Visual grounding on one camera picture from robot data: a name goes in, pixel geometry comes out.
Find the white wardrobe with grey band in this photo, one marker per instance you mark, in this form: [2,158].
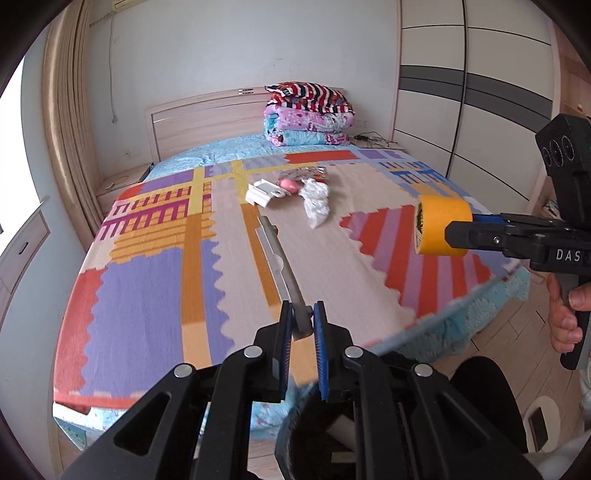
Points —
[429,115]

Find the striped folded blanket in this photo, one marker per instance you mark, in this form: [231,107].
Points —
[309,94]

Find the wooden nightstand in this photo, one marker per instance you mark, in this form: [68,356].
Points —
[120,184]
[369,144]

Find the beige curtain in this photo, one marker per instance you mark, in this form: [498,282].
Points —
[69,138]

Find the white air conditioner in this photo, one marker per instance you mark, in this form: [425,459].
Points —
[125,3]

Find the yellow tape roll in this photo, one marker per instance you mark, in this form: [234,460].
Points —
[434,221]

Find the bed with blue floral sheet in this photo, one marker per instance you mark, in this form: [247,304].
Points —
[221,147]

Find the white box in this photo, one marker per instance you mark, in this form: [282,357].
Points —
[258,194]

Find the pink printed folded quilt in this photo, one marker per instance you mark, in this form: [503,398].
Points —
[300,117]

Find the light wooden cabinet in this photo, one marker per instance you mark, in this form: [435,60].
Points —
[572,69]

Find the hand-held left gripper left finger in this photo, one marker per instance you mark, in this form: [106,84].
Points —
[286,350]

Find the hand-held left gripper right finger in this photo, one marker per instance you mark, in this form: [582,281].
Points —
[321,350]

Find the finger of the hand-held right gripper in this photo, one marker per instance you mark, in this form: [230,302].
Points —
[471,237]
[487,219]

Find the grey metal bar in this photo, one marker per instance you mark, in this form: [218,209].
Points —
[277,258]

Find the light wooden headboard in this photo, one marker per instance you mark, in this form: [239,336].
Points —
[207,120]

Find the person's right hand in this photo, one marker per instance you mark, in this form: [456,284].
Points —
[561,323]

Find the colourful snack wrapper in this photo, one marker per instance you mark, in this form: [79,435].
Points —
[304,174]

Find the white plastic bag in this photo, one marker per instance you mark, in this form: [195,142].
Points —
[316,203]

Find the person's light trousers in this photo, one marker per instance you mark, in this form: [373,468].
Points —
[554,467]

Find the blue printed folded quilt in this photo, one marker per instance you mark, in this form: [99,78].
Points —
[300,137]

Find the pink round object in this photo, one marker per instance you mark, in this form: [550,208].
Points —
[289,186]

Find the white slipper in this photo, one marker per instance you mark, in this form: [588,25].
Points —
[540,406]

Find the window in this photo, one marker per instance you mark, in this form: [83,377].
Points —
[14,161]

